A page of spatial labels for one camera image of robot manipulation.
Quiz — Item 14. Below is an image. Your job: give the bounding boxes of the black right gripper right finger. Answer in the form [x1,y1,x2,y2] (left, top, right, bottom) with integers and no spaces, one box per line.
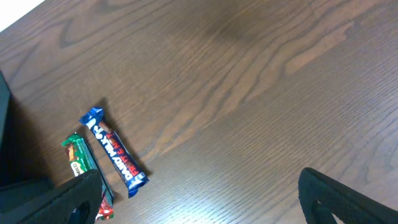
[298,167,397,224]

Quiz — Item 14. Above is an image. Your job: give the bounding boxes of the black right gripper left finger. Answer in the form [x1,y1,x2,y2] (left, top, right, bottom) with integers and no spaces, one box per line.
[1,170,102,224]

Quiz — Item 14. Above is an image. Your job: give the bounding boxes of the black gift box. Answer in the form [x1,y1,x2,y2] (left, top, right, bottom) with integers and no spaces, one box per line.
[1,75,53,215]

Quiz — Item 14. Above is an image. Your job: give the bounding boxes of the KitKat Milo bar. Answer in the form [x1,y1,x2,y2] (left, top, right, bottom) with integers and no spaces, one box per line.
[62,133,114,220]

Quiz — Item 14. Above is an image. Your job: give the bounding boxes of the Dairy Milk chocolate bar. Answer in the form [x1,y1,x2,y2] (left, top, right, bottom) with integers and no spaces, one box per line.
[80,107,149,198]

